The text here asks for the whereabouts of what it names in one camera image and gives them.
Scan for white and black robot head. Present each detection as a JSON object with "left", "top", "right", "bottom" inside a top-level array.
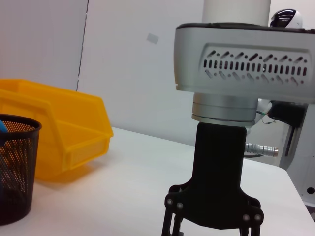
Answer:
[{"left": 270, "top": 8, "right": 303, "bottom": 29}]

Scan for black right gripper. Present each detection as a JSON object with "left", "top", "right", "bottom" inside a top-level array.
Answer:
[{"left": 161, "top": 121, "right": 265, "bottom": 236}]

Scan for yellow plastic bin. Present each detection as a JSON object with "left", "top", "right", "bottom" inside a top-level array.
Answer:
[{"left": 0, "top": 78, "right": 114, "bottom": 184}]

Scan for blue and teal scissors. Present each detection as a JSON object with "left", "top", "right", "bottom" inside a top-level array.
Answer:
[{"left": 0, "top": 119, "right": 10, "bottom": 197}]

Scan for black mesh cup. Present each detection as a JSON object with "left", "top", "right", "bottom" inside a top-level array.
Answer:
[{"left": 0, "top": 114, "right": 42, "bottom": 226}]

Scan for right gripper cable with plugs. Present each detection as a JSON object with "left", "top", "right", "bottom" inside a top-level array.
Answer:
[{"left": 244, "top": 142, "right": 280, "bottom": 158}]

